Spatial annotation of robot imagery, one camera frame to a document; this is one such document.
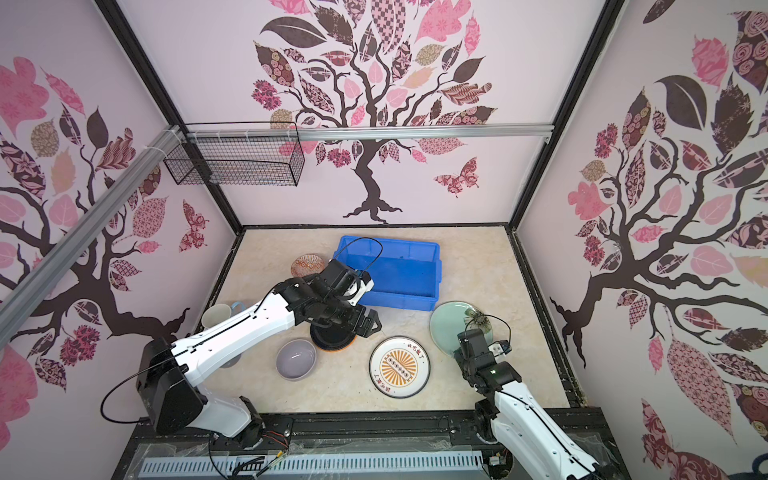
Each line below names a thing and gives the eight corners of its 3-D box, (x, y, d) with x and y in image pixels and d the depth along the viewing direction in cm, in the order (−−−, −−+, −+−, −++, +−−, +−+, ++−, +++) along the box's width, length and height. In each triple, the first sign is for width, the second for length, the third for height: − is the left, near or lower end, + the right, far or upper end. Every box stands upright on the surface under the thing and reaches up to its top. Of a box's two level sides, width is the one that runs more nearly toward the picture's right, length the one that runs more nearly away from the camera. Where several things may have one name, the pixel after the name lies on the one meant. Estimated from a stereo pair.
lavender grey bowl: (279, 383, 83) (271, 376, 78) (287, 348, 90) (281, 339, 85) (314, 383, 83) (309, 376, 78) (319, 348, 90) (315, 339, 85)
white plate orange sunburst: (368, 398, 81) (367, 396, 79) (371, 338, 92) (370, 335, 90) (431, 398, 81) (432, 396, 79) (427, 338, 92) (427, 335, 90)
